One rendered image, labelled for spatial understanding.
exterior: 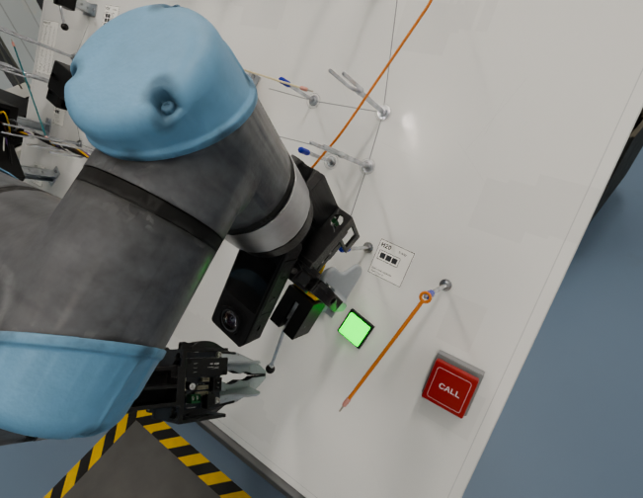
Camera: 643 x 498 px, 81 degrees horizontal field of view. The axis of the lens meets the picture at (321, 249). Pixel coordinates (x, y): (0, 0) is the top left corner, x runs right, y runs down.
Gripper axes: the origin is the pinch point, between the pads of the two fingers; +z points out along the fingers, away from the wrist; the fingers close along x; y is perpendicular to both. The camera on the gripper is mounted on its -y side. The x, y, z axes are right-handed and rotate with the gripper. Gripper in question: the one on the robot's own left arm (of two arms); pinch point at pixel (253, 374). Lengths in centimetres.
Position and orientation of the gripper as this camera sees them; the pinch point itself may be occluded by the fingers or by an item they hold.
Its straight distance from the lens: 55.0
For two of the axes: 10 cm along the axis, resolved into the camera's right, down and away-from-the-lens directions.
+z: 7.0, 1.7, 6.9
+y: 7.1, -2.0, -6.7
